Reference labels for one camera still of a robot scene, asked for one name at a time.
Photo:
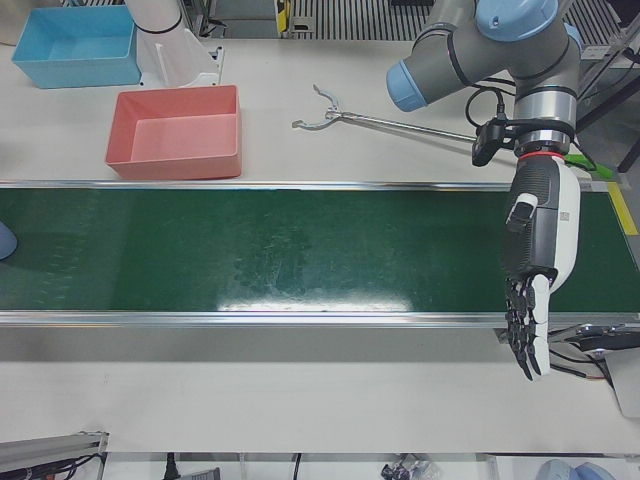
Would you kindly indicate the dark finned metal box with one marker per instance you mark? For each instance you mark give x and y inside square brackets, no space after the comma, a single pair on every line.
[200,474]

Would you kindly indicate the pink plastic box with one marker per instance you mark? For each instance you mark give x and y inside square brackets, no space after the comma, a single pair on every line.
[175,140]

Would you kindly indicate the bright green plastic piece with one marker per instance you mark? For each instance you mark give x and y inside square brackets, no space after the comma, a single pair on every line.
[595,167]

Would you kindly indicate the yellow black safety post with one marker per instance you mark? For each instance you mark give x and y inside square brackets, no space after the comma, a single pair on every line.
[283,15]

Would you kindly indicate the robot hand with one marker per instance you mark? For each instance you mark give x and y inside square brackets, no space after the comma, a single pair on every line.
[540,225]

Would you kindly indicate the light blue plastic cup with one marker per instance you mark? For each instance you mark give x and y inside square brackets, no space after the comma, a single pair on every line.
[6,242]

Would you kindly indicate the black ribbed grating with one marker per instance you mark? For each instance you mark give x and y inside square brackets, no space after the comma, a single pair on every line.
[350,20]

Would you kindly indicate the blue plastic box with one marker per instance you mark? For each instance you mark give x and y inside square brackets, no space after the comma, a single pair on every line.
[75,70]

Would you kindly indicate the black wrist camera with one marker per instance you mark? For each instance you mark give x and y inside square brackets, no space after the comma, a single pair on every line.
[487,142]

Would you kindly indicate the bag of black screws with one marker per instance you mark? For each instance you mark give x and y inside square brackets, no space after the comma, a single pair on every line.
[410,469]

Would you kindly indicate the green belt conveyor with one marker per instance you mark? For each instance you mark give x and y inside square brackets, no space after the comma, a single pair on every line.
[250,250]

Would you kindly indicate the metal reacher grabber tool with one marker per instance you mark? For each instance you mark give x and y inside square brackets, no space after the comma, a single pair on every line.
[400,126]

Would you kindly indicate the aluminium profile post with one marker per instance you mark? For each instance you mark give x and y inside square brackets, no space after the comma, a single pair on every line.
[50,447]

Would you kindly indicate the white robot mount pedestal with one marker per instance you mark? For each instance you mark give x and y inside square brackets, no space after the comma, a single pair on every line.
[170,55]

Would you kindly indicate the UR5e robot arm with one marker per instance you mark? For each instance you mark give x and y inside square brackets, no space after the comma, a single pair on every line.
[450,60]

